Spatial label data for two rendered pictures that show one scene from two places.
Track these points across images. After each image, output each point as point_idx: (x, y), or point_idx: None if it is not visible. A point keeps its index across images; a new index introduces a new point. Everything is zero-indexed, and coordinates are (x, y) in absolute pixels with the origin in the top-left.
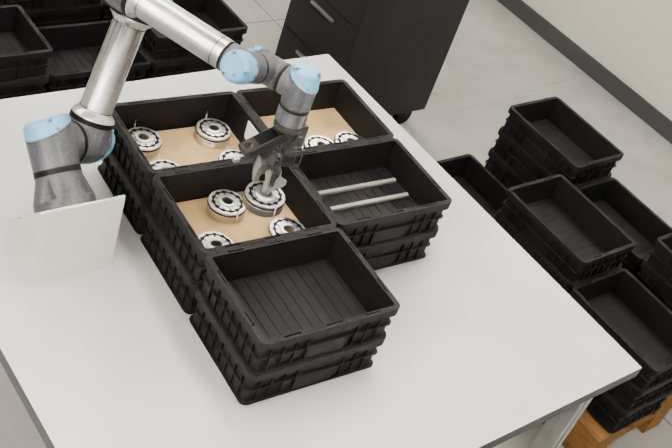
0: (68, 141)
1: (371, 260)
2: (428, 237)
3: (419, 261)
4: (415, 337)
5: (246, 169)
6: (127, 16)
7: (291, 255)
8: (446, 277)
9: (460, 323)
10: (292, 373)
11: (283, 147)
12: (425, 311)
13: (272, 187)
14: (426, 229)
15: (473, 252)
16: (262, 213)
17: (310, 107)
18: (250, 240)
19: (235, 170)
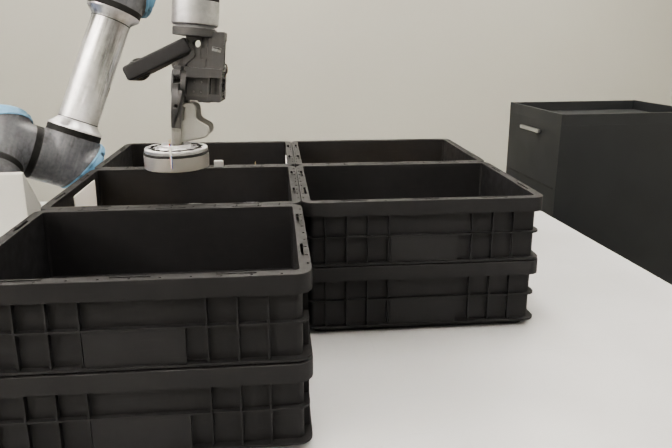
0: (0, 128)
1: (406, 301)
2: (517, 271)
3: (519, 326)
4: (446, 417)
5: (234, 178)
6: None
7: (211, 243)
8: (564, 347)
9: (566, 409)
10: (80, 407)
11: (190, 66)
12: (493, 384)
13: (178, 131)
14: (509, 255)
15: (636, 325)
16: (154, 165)
17: None
18: (131, 205)
19: (216, 177)
